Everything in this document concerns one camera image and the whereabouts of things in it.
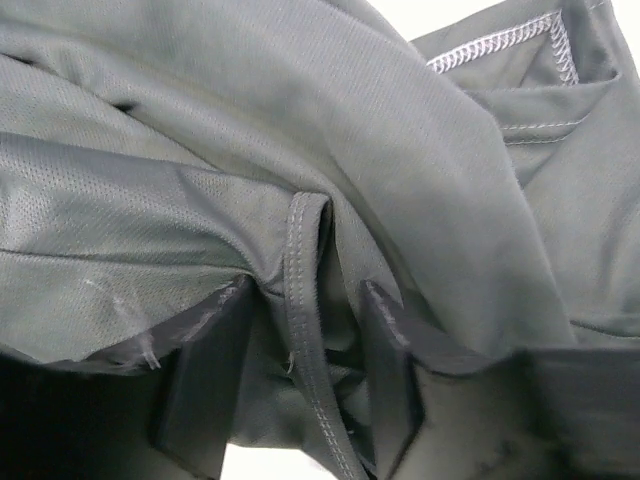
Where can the dark grey t shirt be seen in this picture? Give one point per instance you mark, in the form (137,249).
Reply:
(485,176)

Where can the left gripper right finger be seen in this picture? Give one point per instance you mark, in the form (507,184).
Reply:
(442,411)

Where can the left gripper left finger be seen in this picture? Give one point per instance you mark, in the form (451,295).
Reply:
(157,406)

